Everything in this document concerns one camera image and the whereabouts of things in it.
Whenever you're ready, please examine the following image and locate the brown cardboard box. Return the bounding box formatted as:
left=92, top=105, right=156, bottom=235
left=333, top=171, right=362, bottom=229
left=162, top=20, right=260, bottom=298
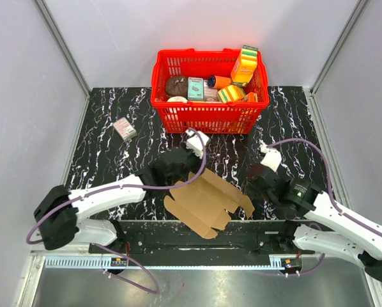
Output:
left=164, top=169, right=255, bottom=239

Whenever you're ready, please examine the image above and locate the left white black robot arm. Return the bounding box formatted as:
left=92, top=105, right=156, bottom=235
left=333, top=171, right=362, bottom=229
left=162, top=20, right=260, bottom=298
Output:
left=27, top=148, right=206, bottom=253

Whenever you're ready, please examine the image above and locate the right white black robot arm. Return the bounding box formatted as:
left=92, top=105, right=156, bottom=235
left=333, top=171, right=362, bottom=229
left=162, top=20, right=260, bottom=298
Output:
left=244, top=164, right=382, bottom=282

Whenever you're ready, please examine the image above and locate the small pink card box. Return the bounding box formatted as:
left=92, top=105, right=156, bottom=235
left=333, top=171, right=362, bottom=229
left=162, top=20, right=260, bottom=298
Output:
left=113, top=117, right=137, bottom=142

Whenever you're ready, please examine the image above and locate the teal small box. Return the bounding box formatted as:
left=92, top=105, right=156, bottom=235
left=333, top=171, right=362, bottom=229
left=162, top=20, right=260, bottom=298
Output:
left=187, top=77, right=204, bottom=101

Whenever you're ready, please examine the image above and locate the small orange box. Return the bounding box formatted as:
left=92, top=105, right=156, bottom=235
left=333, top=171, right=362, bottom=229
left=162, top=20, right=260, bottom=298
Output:
left=241, top=91, right=258, bottom=103

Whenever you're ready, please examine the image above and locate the red plastic shopping basket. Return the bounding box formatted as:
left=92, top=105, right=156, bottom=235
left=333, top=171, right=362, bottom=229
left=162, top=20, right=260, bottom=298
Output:
left=150, top=49, right=270, bottom=134

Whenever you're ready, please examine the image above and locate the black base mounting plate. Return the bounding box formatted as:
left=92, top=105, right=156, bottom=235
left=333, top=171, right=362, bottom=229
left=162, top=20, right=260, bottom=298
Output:
left=88, top=219, right=316, bottom=256

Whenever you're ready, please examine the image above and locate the white round container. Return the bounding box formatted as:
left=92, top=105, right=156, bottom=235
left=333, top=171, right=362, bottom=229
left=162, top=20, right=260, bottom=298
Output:
left=167, top=96, right=188, bottom=103

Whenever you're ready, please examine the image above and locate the pink white packet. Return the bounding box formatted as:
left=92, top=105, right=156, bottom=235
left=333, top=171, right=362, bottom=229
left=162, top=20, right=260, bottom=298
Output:
left=204, top=80, right=219, bottom=102

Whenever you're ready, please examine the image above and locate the brown round bun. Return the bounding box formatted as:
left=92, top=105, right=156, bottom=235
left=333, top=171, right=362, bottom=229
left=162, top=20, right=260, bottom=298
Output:
left=165, top=75, right=188, bottom=97

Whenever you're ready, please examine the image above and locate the yellow green sponge pack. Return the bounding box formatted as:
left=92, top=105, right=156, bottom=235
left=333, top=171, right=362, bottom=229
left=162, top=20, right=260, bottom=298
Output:
left=217, top=84, right=246, bottom=103

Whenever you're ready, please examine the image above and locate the orange blue capped bottle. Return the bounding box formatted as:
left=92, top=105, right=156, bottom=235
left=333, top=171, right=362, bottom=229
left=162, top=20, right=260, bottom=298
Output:
left=207, top=75, right=232, bottom=90

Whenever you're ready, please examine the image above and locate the tall orange sponge pack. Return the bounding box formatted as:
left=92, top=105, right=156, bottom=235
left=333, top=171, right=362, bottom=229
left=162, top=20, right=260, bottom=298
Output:
left=231, top=45, right=258, bottom=87

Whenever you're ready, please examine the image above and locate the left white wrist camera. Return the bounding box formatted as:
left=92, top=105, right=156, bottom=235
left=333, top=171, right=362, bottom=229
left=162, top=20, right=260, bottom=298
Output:
left=185, top=129, right=211, bottom=159

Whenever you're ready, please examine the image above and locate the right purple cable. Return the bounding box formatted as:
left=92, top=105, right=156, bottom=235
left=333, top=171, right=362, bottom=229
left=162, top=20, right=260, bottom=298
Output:
left=264, top=138, right=382, bottom=277

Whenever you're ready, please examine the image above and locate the right aluminium corner post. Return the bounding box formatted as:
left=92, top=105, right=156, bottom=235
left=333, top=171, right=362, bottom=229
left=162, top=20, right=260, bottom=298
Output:
left=309, top=0, right=371, bottom=95

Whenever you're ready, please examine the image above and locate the aluminium corner post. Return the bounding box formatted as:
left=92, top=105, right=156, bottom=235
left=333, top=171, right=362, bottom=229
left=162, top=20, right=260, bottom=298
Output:
left=32, top=0, right=91, bottom=97
left=309, top=0, right=371, bottom=95

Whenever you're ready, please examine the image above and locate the aluminium front rail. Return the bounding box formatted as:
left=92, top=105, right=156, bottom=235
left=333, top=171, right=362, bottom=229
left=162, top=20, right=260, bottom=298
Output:
left=30, top=230, right=378, bottom=269

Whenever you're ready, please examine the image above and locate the left aluminium corner post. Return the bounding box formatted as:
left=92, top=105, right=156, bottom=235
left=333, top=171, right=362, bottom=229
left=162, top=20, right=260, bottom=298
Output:
left=32, top=0, right=91, bottom=97

